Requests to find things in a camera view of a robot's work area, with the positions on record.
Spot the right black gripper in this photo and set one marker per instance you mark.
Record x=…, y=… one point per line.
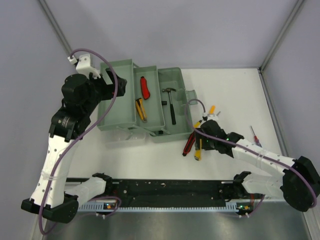
x=204, y=145

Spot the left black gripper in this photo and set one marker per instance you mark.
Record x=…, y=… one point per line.
x=109, y=88

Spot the large red utility knife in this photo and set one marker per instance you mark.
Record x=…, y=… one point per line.
x=189, y=144

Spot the yellow utility knife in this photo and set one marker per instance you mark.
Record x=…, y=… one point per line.
x=198, y=151

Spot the small red utility knife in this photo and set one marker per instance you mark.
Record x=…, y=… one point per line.
x=144, y=88

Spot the green cantilever tool box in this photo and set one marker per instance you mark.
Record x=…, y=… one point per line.
x=123, y=124

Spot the black handle hammer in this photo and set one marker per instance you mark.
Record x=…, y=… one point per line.
x=172, y=111

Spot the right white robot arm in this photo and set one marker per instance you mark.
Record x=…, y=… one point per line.
x=275, y=165

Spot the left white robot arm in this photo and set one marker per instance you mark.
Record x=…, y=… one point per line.
x=81, y=95

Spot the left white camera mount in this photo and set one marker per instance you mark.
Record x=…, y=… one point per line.
x=84, y=66

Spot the grey slotted cable duct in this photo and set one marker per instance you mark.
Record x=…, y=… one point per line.
x=102, y=207

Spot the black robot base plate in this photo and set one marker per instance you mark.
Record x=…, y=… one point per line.
x=216, y=189

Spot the aluminium frame rail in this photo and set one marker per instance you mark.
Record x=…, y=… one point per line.
x=291, y=188

